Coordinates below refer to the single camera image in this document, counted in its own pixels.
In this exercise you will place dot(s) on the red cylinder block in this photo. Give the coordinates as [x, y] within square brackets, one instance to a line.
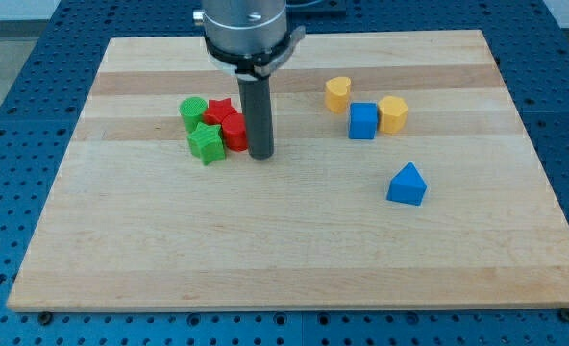
[234, 132]

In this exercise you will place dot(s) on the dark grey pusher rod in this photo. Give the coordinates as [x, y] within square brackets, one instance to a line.
[256, 108]

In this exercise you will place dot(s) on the green star block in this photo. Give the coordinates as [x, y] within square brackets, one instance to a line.
[206, 143]

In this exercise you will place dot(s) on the red star block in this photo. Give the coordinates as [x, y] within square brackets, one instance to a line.
[218, 110]

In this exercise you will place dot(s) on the blue cube block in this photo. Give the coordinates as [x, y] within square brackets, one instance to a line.
[363, 121]

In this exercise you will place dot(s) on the yellow heart block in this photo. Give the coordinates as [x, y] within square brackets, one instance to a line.
[337, 94]

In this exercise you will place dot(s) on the wooden board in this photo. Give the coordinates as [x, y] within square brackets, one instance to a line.
[134, 223]

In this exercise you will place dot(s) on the green cylinder block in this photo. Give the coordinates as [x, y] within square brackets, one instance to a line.
[191, 111]

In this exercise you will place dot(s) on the blue triangle block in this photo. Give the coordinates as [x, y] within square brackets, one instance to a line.
[407, 186]

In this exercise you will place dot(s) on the yellow hexagon block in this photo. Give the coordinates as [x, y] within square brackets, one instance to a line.
[393, 114]

